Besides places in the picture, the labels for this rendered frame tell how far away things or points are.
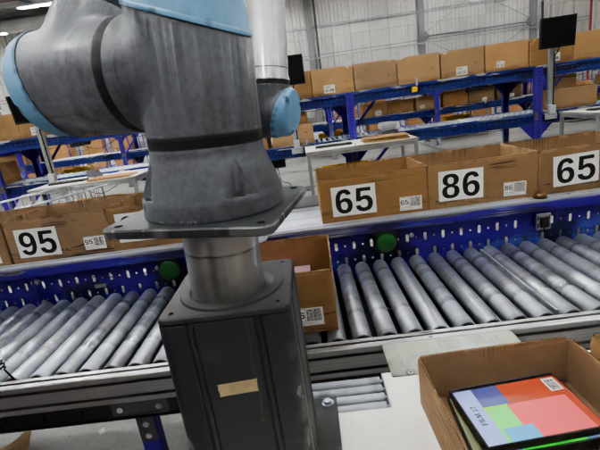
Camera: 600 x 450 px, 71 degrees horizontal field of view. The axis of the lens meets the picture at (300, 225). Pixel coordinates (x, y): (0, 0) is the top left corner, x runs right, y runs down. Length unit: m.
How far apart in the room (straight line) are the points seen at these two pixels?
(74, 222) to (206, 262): 1.21
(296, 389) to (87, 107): 0.46
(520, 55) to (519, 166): 5.09
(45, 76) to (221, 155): 0.25
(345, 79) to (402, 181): 4.56
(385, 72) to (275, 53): 5.32
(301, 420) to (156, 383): 0.59
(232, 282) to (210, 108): 0.23
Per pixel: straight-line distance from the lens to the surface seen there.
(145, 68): 0.54
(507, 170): 1.68
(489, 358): 0.89
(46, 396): 1.29
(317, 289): 1.07
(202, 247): 0.57
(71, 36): 0.64
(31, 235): 1.84
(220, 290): 0.58
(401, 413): 0.87
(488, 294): 1.30
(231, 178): 0.52
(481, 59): 6.50
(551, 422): 0.82
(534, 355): 0.92
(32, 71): 0.66
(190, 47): 0.52
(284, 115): 0.81
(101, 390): 1.22
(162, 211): 0.53
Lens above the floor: 1.32
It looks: 16 degrees down
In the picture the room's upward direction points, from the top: 8 degrees counter-clockwise
